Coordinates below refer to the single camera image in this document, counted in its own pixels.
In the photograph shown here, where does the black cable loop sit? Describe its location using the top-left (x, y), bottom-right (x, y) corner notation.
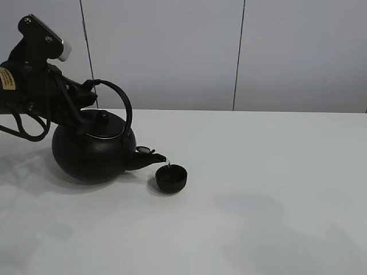
top-left (0, 110), bottom-right (50, 143)

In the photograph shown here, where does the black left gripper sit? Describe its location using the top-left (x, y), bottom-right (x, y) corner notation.
top-left (1, 61), bottom-right (97, 131)

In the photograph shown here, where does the small black teacup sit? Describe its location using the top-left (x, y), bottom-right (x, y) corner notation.
top-left (155, 164), bottom-right (188, 194)

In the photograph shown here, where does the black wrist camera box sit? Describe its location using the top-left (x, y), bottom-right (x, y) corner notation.
top-left (7, 14), bottom-right (72, 68)

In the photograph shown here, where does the black round teapot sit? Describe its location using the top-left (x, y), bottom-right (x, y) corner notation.
top-left (52, 80), bottom-right (167, 183)

